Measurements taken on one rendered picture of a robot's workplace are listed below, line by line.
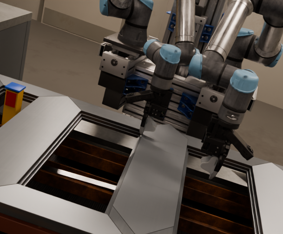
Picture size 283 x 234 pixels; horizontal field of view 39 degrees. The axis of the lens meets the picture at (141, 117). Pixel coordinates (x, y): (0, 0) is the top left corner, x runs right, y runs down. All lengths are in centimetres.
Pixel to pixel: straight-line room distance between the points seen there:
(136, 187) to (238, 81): 44
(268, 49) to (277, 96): 365
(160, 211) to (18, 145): 49
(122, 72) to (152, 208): 89
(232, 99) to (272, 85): 425
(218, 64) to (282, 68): 411
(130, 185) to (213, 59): 47
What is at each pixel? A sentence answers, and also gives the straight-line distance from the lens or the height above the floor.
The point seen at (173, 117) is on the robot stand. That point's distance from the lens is 202.
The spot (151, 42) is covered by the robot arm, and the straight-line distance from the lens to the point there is 152.
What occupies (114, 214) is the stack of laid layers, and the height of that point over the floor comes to 85.
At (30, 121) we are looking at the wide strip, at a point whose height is 85.
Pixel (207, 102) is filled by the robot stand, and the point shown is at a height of 94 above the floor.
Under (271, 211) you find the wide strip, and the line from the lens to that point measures 139.
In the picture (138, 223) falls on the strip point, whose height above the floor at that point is 85.
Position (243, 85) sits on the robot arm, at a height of 123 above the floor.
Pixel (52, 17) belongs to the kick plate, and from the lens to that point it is 604.
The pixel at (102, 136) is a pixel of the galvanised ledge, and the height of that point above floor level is 68.
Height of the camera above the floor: 153
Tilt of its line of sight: 24 degrees down
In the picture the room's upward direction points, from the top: 17 degrees clockwise
